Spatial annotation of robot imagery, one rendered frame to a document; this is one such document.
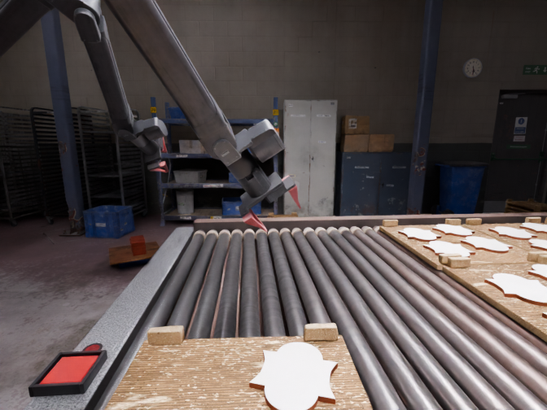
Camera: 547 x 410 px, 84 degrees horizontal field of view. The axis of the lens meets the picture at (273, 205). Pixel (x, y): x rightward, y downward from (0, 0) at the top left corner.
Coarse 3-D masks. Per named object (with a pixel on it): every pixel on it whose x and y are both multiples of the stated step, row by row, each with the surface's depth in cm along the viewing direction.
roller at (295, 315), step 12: (276, 240) 113; (276, 252) 101; (276, 264) 93; (288, 276) 83; (288, 288) 76; (288, 300) 71; (288, 312) 66; (300, 312) 66; (288, 324) 63; (300, 324) 61
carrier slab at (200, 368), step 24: (288, 336) 55; (144, 360) 49; (168, 360) 49; (192, 360) 49; (216, 360) 49; (240, 360) 49; (264, 360) 49; (336, 360) 49; (120, 384) 44; (144, 384) 44; (168, 384) 44; (192, 384) 44; (216, 384) 44; (240, 384) 44; (336, 384) 44; (360, 384) 44; (120, 408) 40; (144, 408) 40; (168, 408) 40; (192, 408) 40; (216, 408) 40; (240, 408) 40; (264, 408) 40; (336, 408) 40; (360, 408) 40
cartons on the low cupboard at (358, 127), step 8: (344, 120) 478; (352, 120) 477; (360, 120) 476; (368, 120) 476; (344, 128) 480; (352, 128) 478; (360, 128) 478; (368, 128) 478; (344, 136) 487; (352, 136) 484; (360, 136) 484; (368, 136) 484; (376, 136) 481; (384, 136) 482; (392, 136) 482; (344, 144) 486; (352, 144) 486; (360, 144) 485; (368, 144) 486; (376, 144) 483; (384, 144) 483; (392, 144) 484
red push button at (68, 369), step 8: (64, 360) 50; (72, 360) 50; (80, 360) 50; (88, 360) 50; (56, 368) 48; (64, 368) 48; (72, 368) 48; (80, 368) 48; (88, 368) 48; (48, 376) 46; (56, 376) 46; (64, 376) 46; (72, 376) 46; (80, 376) 46
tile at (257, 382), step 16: (272, 352) 49; (288, 352) 49; (304, 352) 49; (320, 352) 49; (272, 368) 46; (288, 368) 46; (304, 368) 46; (320, 368) 46; (336, 368) 47; (256, 384) 43; (272, 384) 43; (288, 384) 43; (304, 384) 43; (320, 384) 43; (272, 400) 40; (288, 400) 40; (304, 400) 40; (320, 400) 41
